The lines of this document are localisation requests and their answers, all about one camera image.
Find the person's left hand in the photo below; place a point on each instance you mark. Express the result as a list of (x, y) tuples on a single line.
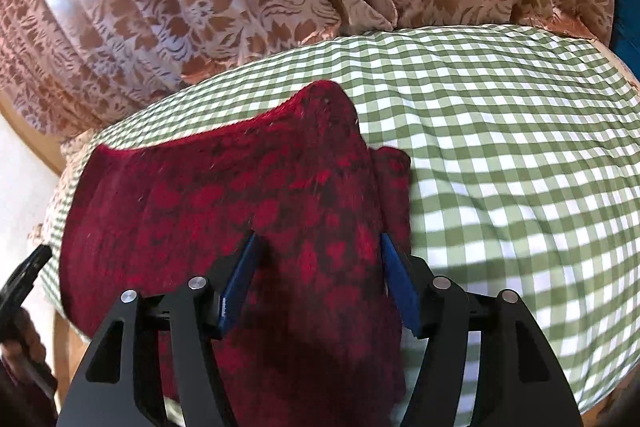
[(30, 342)]

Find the red knitted sweater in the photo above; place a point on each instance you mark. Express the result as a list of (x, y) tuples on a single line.
[(200, 207)]

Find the wooden frame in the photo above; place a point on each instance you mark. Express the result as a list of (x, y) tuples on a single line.
[(42, 152)]

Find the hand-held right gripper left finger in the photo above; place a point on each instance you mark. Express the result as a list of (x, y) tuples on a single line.
[(237, 287)]

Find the wooden leg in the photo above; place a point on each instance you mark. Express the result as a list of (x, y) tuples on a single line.
[(65, 357)]

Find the green checked cloth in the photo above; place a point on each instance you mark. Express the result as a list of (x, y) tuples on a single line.
[(500, 157)]

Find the person's left forearm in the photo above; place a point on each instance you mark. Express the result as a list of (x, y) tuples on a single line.
[(22, 402)]

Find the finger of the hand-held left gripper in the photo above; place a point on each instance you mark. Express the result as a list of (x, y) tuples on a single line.
[(27, 269)]

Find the blue cloth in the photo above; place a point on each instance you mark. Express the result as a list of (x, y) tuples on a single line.
[(629, 22)]

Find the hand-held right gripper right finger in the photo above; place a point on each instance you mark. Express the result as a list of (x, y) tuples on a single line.
[(400, 287)]

